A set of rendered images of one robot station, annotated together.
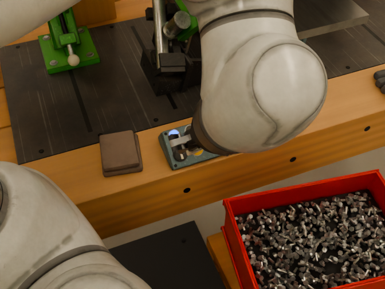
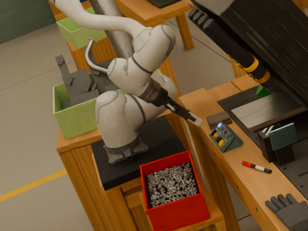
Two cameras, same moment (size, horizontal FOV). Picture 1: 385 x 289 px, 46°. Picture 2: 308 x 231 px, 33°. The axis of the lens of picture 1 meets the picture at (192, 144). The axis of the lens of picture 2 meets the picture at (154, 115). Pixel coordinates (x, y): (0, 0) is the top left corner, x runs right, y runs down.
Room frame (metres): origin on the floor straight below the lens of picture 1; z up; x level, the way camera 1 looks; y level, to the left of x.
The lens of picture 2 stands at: (0.91, -1.83, 2.01)
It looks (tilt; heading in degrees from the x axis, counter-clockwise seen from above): 26 degrees down; 106
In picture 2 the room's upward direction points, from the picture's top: 19 degrees counter-clockwise
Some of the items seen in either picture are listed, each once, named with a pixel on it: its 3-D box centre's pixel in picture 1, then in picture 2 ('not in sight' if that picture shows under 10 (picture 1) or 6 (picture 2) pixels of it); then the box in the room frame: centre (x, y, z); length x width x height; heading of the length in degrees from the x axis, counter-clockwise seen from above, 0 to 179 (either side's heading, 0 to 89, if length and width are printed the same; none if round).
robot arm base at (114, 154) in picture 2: not in sight; (124, 145); (0.17, 0.08, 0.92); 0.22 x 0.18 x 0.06; 112
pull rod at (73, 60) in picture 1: (71, 51); not in sight; (0.87, 0.29, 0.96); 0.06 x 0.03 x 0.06; 21
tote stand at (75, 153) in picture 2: not in sight; (137, 164); (-0.05, 0.74, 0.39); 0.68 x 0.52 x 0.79; 11
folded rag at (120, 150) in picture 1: (120, 152); (219, 119); (0.60, 0.15, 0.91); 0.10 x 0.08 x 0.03; 11
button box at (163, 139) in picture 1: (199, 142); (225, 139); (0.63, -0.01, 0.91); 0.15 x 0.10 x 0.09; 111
